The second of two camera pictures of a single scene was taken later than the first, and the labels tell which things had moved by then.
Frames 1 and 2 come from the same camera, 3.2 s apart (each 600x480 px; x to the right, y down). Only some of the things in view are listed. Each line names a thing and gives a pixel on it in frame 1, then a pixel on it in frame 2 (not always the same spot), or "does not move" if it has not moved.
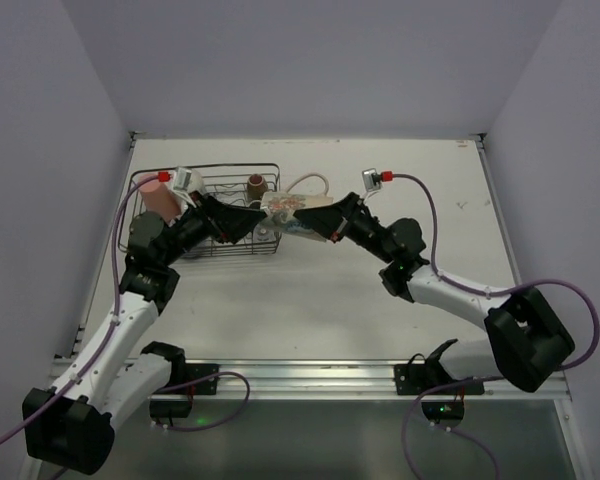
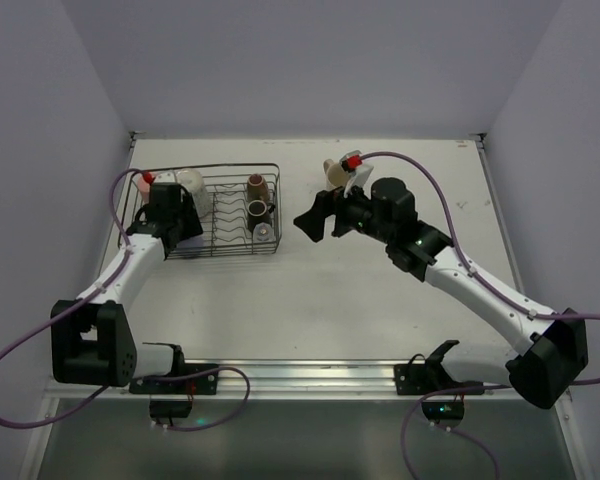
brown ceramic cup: (256, 186) does not move
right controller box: (440, 410) does not move
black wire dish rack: (237, 185) does not move
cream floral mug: (281, 206) to (335, 175)
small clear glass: (264, 233) does not move
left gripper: (209, 218) to (181, 231)
